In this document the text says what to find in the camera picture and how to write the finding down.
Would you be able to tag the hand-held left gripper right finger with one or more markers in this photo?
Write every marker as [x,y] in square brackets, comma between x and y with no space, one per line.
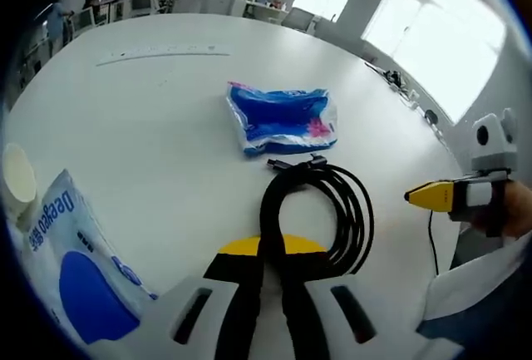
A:
[353,318]

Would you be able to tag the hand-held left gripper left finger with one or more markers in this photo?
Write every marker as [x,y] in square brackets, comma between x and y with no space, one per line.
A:
[195,314]

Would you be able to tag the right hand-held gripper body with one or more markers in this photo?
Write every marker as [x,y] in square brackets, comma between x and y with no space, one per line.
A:
[494,144]

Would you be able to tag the white and blue wipes pack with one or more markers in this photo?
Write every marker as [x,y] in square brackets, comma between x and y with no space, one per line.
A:
[75,260]

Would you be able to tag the blue tissue pack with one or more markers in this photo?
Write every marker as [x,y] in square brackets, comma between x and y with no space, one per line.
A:
[282,114]

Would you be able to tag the white paper cup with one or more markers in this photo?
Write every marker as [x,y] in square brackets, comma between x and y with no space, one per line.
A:
[18,177]

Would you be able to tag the person's right hand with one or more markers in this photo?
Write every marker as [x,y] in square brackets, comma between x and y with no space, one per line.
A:
[515,210]

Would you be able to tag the person's blue jeans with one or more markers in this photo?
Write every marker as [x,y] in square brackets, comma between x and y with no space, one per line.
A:
[440,331]

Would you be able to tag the person's white shirt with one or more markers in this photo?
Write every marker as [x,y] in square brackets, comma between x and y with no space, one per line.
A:
[478,285]

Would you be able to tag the white table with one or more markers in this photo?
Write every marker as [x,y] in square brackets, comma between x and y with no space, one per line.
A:
[145,106]

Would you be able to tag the clear plastic ruler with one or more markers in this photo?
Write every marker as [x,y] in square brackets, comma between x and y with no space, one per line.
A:
[166,50]

